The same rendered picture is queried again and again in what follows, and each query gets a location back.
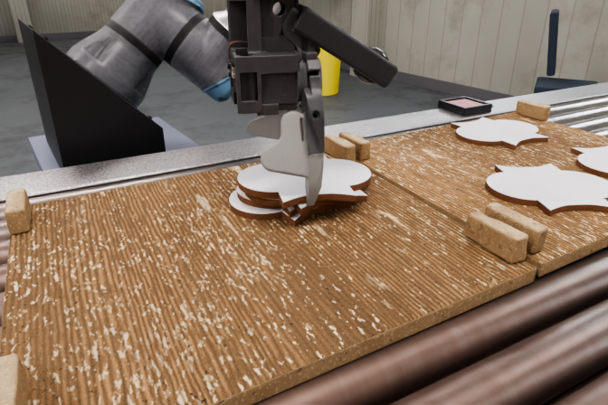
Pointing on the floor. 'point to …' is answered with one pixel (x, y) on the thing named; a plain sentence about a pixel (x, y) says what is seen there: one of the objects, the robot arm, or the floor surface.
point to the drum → (331, 65)
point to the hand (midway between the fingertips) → (304, 177)
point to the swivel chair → (555, 63)
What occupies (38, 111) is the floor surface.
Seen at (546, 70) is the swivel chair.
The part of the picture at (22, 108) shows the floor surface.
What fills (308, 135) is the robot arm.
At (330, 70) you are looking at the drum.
